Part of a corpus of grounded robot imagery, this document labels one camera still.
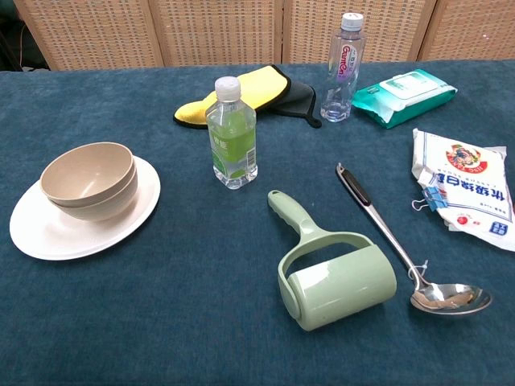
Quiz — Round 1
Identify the yellow microfiber cloth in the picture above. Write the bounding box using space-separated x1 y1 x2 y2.
173 64 292 129

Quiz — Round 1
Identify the green label water bottle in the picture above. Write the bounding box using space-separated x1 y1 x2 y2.
204 76 259 191

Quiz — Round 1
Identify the green wet wipes pack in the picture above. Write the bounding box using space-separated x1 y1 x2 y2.
351 68 459 130

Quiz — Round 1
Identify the dark grey cloth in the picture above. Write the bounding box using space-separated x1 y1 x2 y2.
263 75 323 129

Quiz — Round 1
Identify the beige bowl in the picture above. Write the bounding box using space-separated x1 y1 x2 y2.
47 160 139 223
39 142 134 202

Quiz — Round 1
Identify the steel ladle black grip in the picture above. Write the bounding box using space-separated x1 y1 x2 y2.
336 162 494 315

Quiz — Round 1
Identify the white sugar bag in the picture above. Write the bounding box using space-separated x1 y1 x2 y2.
410 128 515 253

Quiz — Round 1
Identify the white round plate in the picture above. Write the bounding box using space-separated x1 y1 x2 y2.
9 155 162 261

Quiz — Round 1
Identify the white zip tie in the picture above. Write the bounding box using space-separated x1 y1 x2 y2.
407 260 430 283

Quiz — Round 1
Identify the wicker screen panel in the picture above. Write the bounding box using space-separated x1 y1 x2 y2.
147 0 285 68
281 0 438 65
417 0 515 63
13 0 165 72

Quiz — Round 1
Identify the blue binder clip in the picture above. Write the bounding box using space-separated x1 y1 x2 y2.
411 186 449 213

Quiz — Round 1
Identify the purple label water bottle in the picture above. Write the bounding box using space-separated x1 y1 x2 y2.
319 11 368 123

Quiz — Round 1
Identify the green lint roller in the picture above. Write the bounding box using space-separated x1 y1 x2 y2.
267 189 398 332

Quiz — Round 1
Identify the blue tablecloth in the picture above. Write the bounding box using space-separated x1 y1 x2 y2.
0 59 515 386

